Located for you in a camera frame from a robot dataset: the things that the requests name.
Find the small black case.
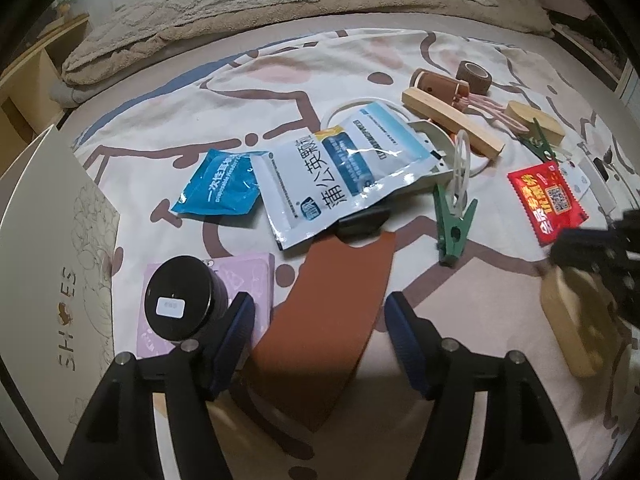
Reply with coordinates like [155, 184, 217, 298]
[336, 205, 392, 238]

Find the white cardboard box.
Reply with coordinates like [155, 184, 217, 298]
[0, 124, 123, 441]

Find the blue plastic packet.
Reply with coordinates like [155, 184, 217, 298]
[169, 149, 262, 217]

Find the beige fleece duvet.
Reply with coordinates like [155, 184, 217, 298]
[60, 0, 556, 91]

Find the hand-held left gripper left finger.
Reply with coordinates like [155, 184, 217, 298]
[60, 291, 257, 480]

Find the brown keychain with pink tassel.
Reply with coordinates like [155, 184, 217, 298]
[410, 69, 531, 133]

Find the small oval wooden block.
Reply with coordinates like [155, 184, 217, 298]
[505, 101, 566, 147]

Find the large rounded wooden block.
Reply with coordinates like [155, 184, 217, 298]
[540, 265, 633, 378]

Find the green clothespin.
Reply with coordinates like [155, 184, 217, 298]
[432, 182, 478, 266]
[520, 119, 561, 163]

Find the red snack packet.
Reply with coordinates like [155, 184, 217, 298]
[506, 161, 588, 247]

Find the brown tape roll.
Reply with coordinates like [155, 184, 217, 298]
[456, 60, 492, 96]

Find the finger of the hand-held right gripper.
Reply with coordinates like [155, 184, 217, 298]
[547, 229, 621, 281]

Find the long wooden stick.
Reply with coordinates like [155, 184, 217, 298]
[401, 87, 506, 161]

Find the white plastic ring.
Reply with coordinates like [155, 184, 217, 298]
[447, 130, 473, 211]

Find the white phone case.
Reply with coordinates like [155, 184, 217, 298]
[557, 160, 596, 196]

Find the white and blue foil pouch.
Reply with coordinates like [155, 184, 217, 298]
[250, 101, 443, 252]

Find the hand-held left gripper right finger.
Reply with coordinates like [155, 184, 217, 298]
[384, 291, 586, 480]

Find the wooden shelf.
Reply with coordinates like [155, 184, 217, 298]
[0, 12, 91, 171]

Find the purple flat box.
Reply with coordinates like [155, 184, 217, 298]
[135, 252, 276, 361]

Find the grey folded cloth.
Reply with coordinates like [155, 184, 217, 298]
[47, 82, 81, 108]

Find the brown leather pouch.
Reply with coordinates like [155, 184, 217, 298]
[248, 230, 397, 433]

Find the black round jar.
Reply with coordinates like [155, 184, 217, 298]
[144, 255, 232, 343]

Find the small white card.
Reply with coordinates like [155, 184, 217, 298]
[580, 152, 621, 216]

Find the white louvered door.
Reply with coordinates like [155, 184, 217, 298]
[617, 55, 640, 106]

